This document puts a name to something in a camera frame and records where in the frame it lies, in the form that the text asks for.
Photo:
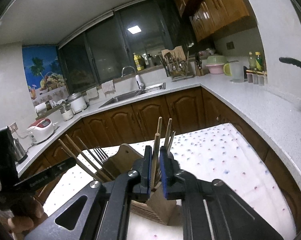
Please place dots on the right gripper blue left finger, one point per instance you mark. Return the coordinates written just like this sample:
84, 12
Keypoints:
100, 210

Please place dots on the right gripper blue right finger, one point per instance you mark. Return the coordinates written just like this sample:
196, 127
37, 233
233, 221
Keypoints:
211, 210

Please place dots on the silver fork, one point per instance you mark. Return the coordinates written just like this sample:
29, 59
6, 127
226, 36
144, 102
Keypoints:
101, 154

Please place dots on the wooden chopstick long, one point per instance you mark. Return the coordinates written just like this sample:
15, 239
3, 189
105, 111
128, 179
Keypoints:
155, 158

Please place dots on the dish rack with utensils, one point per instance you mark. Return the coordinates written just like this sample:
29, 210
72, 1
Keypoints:
176, 64

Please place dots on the person's left hand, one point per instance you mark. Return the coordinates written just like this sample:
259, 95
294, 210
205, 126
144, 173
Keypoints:
20, 225

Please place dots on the steel electric kettle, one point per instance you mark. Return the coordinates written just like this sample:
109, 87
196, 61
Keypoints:
20, 155

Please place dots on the wooden utensil holder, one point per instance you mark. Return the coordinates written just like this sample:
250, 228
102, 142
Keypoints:
133, 183

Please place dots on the white floral tablecloth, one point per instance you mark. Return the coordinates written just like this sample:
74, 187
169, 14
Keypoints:
219, 152

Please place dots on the white red rice cooker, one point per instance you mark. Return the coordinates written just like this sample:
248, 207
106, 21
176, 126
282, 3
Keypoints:
41, 130

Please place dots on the small white jar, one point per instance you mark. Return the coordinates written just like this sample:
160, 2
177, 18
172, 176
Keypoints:
66, 111

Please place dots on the wooden lower cabinets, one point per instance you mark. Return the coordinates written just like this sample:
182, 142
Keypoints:
191, 110

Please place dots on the wooden cabinets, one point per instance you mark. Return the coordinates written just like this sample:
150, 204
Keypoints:
191, 110
209, 16

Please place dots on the tropical fruit poster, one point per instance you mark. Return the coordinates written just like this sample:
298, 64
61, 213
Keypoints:
44, 77

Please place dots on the hanging dish cloth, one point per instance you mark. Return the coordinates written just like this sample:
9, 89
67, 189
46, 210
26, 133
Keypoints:
108, 87

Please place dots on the chrome sink faucet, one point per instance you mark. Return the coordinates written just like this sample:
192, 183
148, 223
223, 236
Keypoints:
138, 80

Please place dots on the spice jar set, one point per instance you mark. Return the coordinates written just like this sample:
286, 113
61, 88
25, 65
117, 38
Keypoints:
257, 77

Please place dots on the translucent plastic pitcher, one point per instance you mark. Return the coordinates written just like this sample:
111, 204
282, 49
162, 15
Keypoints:
235, 70

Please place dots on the green and pink basins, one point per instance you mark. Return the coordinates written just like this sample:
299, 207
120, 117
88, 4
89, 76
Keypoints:
215, 64

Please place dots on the knife block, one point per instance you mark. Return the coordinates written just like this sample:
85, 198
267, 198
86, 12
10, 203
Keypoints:
198, 65

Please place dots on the green condiment bottles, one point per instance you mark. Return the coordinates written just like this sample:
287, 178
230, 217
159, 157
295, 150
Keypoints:
255, 61

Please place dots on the yellow oil bottle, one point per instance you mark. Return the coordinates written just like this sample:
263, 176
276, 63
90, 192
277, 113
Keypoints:
139, 62

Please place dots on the wooden upper cabinets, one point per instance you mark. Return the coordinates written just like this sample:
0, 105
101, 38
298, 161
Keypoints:
209, 16

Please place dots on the wall power outlet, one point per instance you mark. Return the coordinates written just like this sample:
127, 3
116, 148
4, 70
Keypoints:
13, 127

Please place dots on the black wok with handle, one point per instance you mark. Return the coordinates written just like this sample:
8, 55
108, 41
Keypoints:
289, 60

